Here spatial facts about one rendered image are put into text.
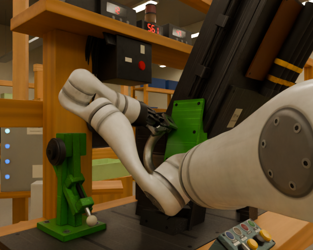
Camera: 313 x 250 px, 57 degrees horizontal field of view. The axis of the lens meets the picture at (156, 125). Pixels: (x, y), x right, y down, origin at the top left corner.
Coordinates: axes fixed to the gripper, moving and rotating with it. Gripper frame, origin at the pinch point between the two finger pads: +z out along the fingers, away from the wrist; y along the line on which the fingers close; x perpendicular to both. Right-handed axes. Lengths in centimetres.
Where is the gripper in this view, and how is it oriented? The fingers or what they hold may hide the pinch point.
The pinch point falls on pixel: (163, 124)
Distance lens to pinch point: 90.5
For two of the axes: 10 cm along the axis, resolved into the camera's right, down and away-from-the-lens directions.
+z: 6.7, 2.6, 7.0
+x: -6.4, 6.8, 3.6
